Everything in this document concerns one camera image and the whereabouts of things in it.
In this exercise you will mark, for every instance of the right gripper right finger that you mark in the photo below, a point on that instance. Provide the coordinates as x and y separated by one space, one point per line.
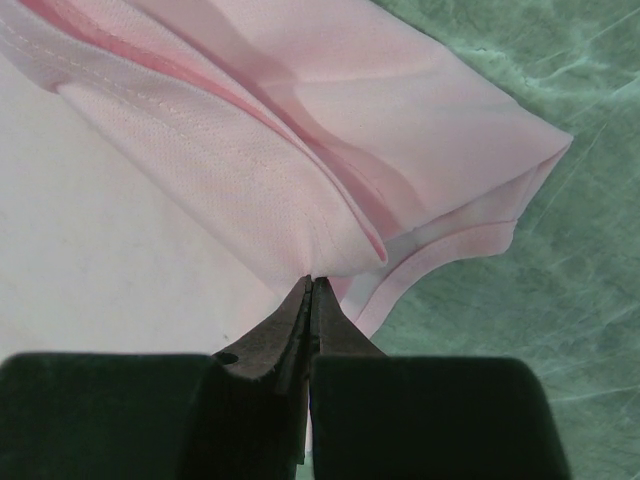
376 416

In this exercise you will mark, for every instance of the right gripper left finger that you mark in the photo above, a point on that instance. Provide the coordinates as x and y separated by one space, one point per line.
237 414

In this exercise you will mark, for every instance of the pink t shirt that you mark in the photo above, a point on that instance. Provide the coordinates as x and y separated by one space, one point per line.
319 138

